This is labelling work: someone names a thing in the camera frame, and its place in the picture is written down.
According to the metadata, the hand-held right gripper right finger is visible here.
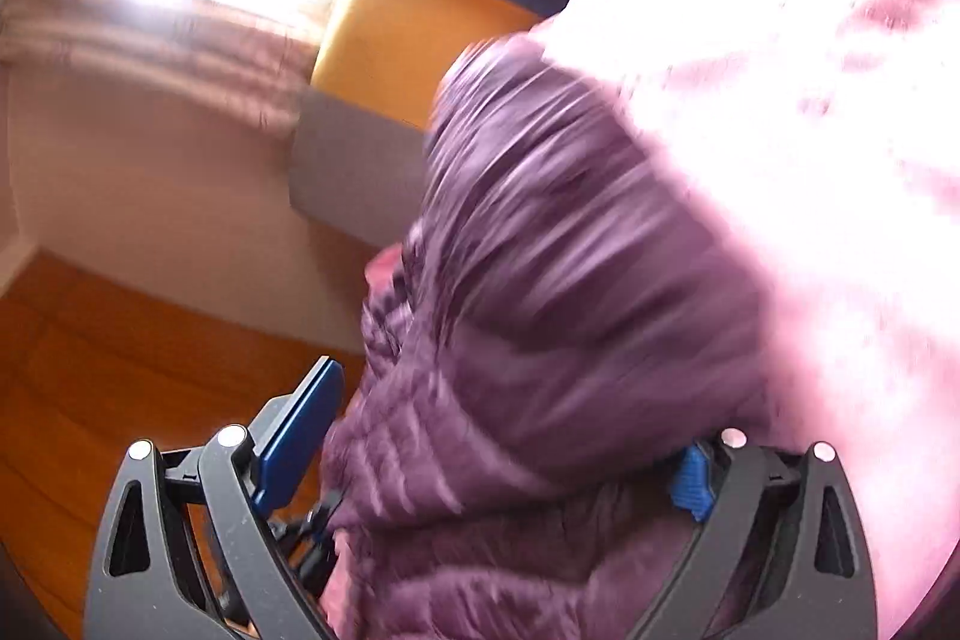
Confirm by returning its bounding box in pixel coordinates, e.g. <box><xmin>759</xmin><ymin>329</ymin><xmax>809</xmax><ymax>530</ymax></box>
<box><xmin>630</xmin><ymin>426</ymin><xmax>878</xmax><ymax>640</ymax></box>

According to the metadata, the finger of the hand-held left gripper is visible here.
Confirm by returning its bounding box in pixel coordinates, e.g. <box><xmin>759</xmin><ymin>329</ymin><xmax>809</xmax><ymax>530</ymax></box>
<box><xmin>274</xmin><ymin>490</ymin><xmax>346</xmax><ymax>600</ymax></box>

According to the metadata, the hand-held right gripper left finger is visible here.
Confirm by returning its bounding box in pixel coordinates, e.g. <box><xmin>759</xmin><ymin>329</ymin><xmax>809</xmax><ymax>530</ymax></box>
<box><xmin>81</xmin><ymin>355</ymin><xmax>346</xmax><ymax>640</ymax></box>

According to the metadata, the purple puffer jacket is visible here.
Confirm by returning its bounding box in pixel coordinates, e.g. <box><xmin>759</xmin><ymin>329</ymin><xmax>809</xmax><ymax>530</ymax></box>
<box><xmin>319</xmin><ymin>31</ymin><xmax>781</xmax><ymax>640</ymax></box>

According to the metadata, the pink patterned blanket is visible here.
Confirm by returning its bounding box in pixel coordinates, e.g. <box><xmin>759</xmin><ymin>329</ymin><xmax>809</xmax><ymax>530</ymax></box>
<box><xmin>525</xmin><ymin>0</ymin><xmax>960</xmax><ymax>640</ymax></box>

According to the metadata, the pink curtain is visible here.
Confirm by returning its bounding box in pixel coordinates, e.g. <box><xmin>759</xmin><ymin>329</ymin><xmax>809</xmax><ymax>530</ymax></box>
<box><xmin>0</xmin><ymin>0</ymin><xmax>323</xmax><ymax>139</ymax></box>

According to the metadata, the orange mattress with blue trim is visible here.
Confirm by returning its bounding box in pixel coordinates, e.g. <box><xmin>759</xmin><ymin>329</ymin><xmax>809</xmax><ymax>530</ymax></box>
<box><xmin>311</xmin><ymin>0</ymin><xmax>578</xmax><ymax>131</ymax></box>

